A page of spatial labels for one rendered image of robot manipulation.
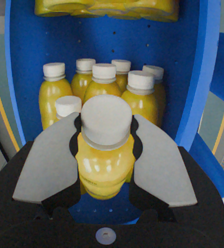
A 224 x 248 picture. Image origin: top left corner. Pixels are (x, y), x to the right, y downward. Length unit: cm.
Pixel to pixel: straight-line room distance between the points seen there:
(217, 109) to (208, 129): 26
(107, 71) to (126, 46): 13
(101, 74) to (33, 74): 13
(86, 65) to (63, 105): 11
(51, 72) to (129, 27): 19
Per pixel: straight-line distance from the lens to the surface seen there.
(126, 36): 36
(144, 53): 35
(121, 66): 31
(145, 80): 21
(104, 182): 16
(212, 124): 194
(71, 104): 22
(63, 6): 24
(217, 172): 94
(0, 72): 171
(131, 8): 22
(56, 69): 27
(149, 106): 22
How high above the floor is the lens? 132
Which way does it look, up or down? 60 degrees down
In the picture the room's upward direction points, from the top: 178 degrees clockwise
